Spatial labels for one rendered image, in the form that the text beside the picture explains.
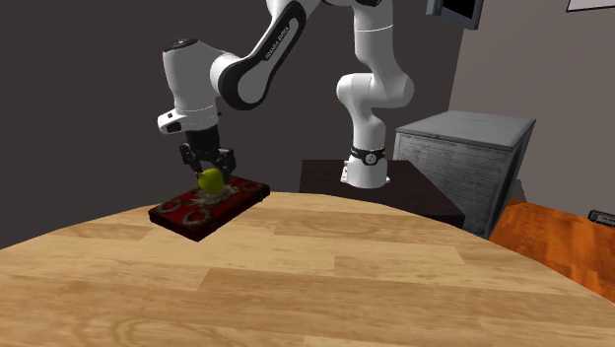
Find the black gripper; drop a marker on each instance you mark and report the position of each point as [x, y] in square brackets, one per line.
[204, 143]

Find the yellow-green round fruit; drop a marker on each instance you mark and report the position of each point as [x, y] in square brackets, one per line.
[211, 181]

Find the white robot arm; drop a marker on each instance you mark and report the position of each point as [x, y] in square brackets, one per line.
[370, 86]

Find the dark red patterned box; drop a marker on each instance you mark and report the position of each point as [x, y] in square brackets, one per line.
[226, 204]

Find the dark robot stand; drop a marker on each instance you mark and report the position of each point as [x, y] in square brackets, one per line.
[413, 192]

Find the grey cabinet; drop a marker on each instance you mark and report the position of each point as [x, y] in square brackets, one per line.
[461, 158]

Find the small dark flat device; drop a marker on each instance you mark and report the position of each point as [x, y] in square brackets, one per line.
[602, 216]

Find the grey framed wall screen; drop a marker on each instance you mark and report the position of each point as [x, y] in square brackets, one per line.
[456, 10]

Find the white wall picture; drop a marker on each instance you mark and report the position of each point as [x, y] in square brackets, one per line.
[590, 5]

